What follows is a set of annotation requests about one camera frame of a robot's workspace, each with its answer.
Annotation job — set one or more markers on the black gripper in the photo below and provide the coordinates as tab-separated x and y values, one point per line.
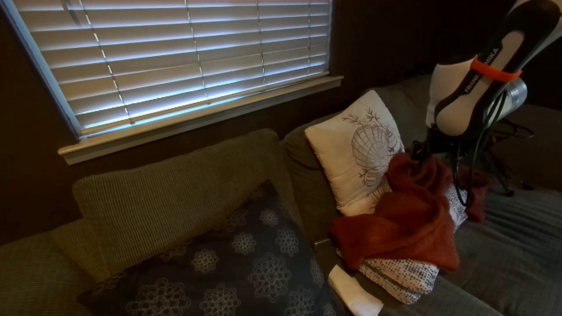
440	144

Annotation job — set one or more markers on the red-orange towel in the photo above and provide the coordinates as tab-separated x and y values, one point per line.
409	223

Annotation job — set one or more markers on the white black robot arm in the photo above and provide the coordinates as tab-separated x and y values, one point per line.
467	97

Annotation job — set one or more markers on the black tripod stand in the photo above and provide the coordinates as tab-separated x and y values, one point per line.
498	155

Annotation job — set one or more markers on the white shell embroidered pillow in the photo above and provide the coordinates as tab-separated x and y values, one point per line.
354	150

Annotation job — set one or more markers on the olive green sofa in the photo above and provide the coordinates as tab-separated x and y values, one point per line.
511	262

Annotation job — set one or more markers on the white black-dotted pillow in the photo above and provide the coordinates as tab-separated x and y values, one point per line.
409	280

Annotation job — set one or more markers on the white folded cloth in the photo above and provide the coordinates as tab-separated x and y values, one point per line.
358	301

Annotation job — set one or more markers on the dark floral patterned pillow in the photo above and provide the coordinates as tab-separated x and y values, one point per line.
253	264

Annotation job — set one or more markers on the beige window sill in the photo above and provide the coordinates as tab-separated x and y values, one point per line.
144	134

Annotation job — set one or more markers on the white window blinds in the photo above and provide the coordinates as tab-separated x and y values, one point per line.
117	64

